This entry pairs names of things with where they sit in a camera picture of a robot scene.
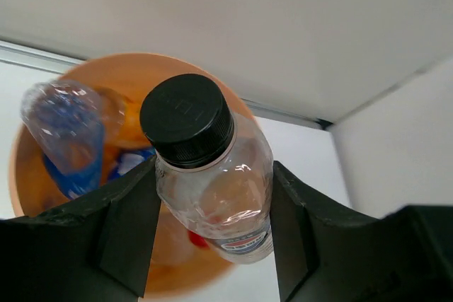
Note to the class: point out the blue label clear bottle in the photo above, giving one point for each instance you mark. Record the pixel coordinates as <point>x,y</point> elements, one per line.
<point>128,160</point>

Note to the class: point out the red label clear bottle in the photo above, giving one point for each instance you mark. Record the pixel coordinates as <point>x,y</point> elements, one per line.
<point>197,240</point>

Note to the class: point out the pepsi bottle black cap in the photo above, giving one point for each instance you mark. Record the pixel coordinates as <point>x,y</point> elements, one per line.
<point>214,166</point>

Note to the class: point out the aluminium frame rail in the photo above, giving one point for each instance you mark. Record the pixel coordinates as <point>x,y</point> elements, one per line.
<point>133,74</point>

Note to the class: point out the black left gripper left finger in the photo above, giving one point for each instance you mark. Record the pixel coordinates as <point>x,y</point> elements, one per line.
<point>95,248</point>

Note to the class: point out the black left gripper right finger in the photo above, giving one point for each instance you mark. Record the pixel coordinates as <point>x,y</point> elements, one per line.
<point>325,251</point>

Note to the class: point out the crushed blue label bottle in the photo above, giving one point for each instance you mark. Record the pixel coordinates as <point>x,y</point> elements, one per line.
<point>71,122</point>

